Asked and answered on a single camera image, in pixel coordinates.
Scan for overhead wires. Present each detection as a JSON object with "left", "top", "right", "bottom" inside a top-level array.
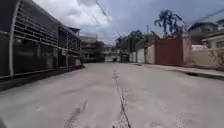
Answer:
[{"left": 78, "top": 0, "right": 224, "bottom": 38}]

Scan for red metal gate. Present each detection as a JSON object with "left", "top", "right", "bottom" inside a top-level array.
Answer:
[{"left": 154, "top": 35, "right": 184, "bottom": 67}]

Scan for dark green trees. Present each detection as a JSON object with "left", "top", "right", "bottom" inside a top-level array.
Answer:
[{"left": 114, "top": 29, "right": 148, "bottom": 54}]

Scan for building behind pale wall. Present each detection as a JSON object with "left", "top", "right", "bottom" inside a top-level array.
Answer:
[{"left": 186, "top": 20, "right": 224, "bottom": 50}]

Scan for grey concrete road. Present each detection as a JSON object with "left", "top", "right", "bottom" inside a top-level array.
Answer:
[{"left": 0, "top": 62, "right": 224, "bottom": 128}]

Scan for pale boundary wall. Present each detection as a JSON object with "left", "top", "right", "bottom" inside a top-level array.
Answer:
[{"left": 181, "top": 33, "right": 224, "bottom": 70}]

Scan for dark house with slatted front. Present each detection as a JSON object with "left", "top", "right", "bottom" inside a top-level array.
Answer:
[{"left": 0, "top": 0, "right": 83, "bottom": 81}]

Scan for thin pole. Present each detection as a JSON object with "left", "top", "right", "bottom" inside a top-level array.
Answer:
[{"left": 146, "top": 24, "right": 150, "bottom": 54}]

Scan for tall palm tree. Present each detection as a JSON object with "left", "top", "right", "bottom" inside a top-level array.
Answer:
[{"left": 153, "top": 9, "right": 186, "bottom": 38}]

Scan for pale multi-storey building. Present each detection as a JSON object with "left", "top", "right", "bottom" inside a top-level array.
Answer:
[{"left": 79, "top": 33, "right": 106, "bottom": 64}]

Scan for white wall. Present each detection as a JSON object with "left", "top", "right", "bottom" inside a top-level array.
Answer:
[{"left": 129, "top": 44, "right": 156, "bottom": 65}]

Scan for pale raised pavement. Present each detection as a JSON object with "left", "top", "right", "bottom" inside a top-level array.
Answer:
[{"left": 131, "top": 62, "right": 224, "bottom": 81}]

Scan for dark narrow pavement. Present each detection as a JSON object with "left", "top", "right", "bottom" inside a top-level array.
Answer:
[{"left": 0, "top": 64, "right": 86, "bottom": 92}]

